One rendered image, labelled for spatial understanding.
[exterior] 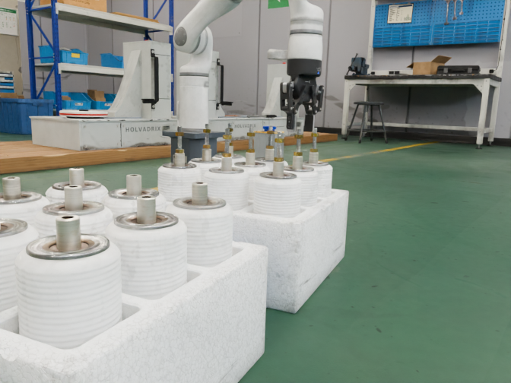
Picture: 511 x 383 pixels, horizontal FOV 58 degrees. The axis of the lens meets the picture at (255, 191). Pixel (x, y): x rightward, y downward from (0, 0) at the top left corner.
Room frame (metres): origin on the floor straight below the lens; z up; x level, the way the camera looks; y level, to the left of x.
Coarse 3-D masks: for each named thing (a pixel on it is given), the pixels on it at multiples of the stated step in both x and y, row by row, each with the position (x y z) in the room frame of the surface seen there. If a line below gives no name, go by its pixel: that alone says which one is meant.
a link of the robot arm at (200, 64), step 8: (208, 32) 1.48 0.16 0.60; (200, 40) 1.45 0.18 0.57; (208, 40) 1.48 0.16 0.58; (200, 48) 1.47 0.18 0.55; (208, 48) 1.49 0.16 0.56; (192, 56) 1.52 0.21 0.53; (200, 56) 1.50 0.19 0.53; (208, 56) 1.49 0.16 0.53; (192, 64) 1.47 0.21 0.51; (200, 64) 1.47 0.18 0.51; (208, 64) 1.48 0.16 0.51; (184, 72) 1.46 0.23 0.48; (192, 72) 1.45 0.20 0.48; (200, 72) 1.45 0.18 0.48; (208, 72) 1.49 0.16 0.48
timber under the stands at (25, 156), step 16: (0, 144) 3.01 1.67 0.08; (16, 144) 3.05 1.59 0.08; (32, 144) 3.07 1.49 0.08; (224, 144) 3.75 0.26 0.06; (240, 144) 3.92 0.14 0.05; (288, 144) 4.54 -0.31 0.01; (0, 160) 2.33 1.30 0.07; (16, 160) 2.39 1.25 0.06; (32, 160) 2.46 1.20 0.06; (48, 160) 2.53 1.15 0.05; (64, 160) 2.61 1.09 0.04; (80, 160) 2.69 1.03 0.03; (96, 160) 2.78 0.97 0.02; (112, 160) 2.87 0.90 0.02; (128, 160) 2.97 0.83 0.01
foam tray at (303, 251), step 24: (336, 192) 1.14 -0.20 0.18; (240, 216) 0.87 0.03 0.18; (264, 216) 0.87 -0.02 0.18; (312, 216) 0.89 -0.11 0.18; (336, 216) 1.07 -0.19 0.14; (240, 240) 0.87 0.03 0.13; (264, 240) 0.85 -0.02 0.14; (288, 240) 0.83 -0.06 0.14; (312, 240) 0.90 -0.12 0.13; (336, 240) 1.09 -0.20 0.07; (288, 264) 0.83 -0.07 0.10; (312, 264) 0.91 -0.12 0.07; (336, 264) 1.10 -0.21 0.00; (288, 288) 0.83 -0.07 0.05; (312, 288) 0.92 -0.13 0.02
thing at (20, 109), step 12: (0, 108) 5.00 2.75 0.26; (12, 108) 4.88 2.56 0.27; (24, 108) 4.84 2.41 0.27; (36, 108) 4.96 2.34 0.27; (48, 108) 5.06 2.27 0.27; (0, 120) 5.01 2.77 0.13; (12, 120) 4.89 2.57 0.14; (24, 120) 4.84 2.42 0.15; (12, 132) 4.92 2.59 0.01; (24, 132) 4.84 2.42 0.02
